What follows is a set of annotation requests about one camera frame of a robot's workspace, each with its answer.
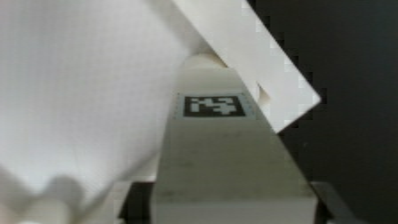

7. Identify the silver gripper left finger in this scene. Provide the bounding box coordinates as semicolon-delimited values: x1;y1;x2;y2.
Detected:
96;181;154;224

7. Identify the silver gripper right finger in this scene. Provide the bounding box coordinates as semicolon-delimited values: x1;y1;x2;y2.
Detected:
311;181;369;224

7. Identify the white desk top tray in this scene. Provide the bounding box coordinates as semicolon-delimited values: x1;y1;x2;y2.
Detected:
0;0;320;224

